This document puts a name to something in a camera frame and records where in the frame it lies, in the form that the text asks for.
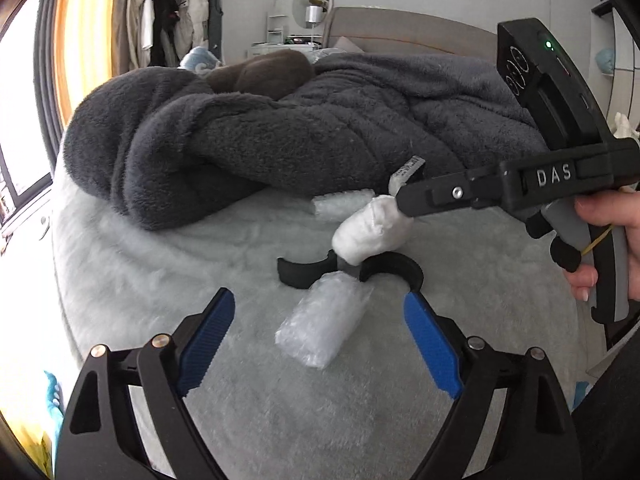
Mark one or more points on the patterned blue grey duvet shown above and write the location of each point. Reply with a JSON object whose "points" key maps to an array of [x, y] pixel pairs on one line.
{"points": [[199, 60]]}

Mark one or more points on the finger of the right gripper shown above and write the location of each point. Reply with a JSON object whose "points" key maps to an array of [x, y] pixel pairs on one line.
{"points": [[476, 188]]}

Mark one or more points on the clothes rack with garments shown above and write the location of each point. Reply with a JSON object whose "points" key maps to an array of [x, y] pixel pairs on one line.
{"points": [[162, 32]]}

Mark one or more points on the grey bed headboard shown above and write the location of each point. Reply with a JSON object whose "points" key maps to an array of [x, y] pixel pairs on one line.
{"points": [[400, 32]]}

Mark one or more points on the brown plush pillow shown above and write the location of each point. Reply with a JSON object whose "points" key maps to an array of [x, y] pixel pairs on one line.
{"points": [[274, 75]]}

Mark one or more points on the yellow curtain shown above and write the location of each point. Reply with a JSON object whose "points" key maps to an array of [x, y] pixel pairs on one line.
{"points": [[82, 50]]}

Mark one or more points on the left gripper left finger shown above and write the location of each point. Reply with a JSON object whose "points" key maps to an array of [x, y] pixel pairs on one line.
{"points": [[100, 438]]}

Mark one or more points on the window with dark frame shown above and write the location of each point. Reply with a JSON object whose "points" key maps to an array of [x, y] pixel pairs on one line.
{"points": [[25, 173]]}

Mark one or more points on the white vanity table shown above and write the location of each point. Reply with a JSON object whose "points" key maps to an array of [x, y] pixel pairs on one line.
{"points": [[282, 32]]}

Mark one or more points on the black curved plastic part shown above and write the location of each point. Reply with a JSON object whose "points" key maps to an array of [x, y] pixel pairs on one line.
{"points": [[304, 275]]}

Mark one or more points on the blue plush toy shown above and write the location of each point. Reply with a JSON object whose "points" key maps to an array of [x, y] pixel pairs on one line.
{"points": [[54, 402]]}

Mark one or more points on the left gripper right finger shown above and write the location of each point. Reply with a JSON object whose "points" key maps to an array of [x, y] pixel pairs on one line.
{"points": [[536, 437]]}

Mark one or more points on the dark grey fleece blanket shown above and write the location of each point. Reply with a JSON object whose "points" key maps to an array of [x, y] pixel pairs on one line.
{"points": [[280, 129]]}

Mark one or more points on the grey curtain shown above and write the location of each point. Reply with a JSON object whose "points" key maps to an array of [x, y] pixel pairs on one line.
{"points": [[46, 98]]}

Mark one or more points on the bubble wrap piece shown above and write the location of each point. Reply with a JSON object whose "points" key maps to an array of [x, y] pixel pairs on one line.
{"points": [[337, 207]]}

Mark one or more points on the round vanity mirror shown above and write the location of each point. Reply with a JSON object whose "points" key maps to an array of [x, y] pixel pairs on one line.
{"points": [[310, 13]]}

